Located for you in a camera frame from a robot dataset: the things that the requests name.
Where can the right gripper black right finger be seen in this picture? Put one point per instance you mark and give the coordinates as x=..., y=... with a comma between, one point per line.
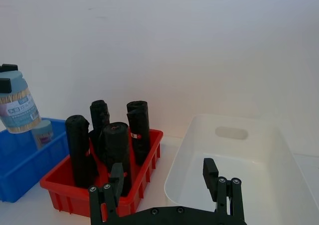
x=211, y=175

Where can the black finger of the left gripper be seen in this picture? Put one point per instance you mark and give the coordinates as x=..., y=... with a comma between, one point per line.
x=5, y=85
x=8, y=68

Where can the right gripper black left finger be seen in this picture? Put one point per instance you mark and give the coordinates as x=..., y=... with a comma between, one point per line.
x=117, y=177

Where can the large clear toothpick jar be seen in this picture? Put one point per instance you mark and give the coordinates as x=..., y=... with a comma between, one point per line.
x=20, y=108

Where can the red plastic bin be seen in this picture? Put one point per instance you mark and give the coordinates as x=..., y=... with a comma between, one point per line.
x=139, y=185

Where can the black garbage bag roll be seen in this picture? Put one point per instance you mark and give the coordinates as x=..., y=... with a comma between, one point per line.
x=117, y=145
x=77, y=147
x=99, y=115
x=139, y=125

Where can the white plastic bin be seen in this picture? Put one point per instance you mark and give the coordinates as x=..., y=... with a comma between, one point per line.
x=249, y=175

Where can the small clear toothpick jar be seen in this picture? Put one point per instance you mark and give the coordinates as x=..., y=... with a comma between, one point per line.
x=43, y=135

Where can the blue plastic bin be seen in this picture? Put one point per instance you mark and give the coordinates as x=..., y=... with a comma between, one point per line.
x=25, y=170

